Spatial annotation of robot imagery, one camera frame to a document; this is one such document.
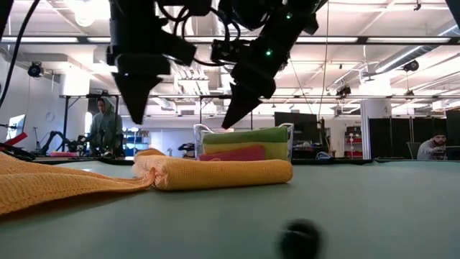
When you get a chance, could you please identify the seated person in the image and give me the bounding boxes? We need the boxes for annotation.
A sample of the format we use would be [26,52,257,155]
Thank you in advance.
[415,129,449,161]

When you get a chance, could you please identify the blue storage shelf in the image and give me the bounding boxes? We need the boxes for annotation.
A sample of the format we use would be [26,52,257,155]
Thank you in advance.
[124,127,150,158]

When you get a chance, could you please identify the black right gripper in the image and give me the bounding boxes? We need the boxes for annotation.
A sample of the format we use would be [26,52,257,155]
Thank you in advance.
[221,10,321,130]

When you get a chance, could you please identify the black partition panels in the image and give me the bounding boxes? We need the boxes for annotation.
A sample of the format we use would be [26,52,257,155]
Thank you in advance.
[368,109,460,161]

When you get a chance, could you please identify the green table mat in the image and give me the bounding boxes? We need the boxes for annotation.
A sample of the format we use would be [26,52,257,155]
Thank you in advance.
[0,158,460,259]

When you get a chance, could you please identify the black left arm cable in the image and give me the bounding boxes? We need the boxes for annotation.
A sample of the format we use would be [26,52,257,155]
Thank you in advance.
[0,0,41,109]

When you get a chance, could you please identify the red storage shelf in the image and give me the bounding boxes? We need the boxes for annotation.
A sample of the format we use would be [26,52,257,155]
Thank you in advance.
[344,125,362,159]

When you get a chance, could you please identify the clear plastic bin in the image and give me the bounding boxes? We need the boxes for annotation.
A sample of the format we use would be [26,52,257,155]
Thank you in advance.
[193,122,295,162]

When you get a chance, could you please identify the monitor with white screen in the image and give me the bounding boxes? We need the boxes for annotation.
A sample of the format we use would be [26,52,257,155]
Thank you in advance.
[5,114,27,142]

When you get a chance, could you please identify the black aluminium table frame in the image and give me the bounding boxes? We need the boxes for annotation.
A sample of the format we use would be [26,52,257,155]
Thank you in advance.
[32,156,460,166]

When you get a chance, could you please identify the green microfiber towel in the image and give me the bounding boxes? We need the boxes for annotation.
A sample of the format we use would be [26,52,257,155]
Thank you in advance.
[202,126,289,145]

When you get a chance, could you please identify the black monitor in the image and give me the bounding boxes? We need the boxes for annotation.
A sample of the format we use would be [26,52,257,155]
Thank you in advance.
[274,112,320,145]

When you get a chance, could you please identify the black knurled knob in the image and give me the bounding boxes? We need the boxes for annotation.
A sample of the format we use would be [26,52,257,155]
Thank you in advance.
[277,218,321,259]

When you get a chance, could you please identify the standing person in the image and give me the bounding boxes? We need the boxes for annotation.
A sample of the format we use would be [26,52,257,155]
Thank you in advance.
[88,96,125,158]

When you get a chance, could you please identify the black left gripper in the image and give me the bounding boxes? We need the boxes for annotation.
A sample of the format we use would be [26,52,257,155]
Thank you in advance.
[106,21,170,126]

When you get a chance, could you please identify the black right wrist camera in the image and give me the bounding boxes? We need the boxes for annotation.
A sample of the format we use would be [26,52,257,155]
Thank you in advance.
[210,38,240,63]

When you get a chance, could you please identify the pink microfiber towel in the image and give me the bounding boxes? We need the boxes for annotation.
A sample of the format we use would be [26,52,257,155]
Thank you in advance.
[198,145,267,162]

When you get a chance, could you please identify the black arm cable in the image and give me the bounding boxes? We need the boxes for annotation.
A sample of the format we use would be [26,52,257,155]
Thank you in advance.
[0,0,41,109]
[157,0,252,68]

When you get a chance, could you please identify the red bar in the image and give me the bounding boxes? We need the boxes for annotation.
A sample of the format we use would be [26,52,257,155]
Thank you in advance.
[0,132,29,148]

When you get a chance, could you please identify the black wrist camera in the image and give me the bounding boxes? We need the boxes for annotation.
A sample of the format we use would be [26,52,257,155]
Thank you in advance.
[160,30,198,66]
[210,38,240,63]

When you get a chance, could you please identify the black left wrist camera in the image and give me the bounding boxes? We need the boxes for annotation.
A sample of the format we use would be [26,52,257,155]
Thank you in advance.
[160,30,198,66]

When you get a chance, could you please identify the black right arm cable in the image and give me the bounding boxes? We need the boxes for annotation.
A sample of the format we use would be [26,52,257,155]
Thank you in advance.
[157,0,252,68]

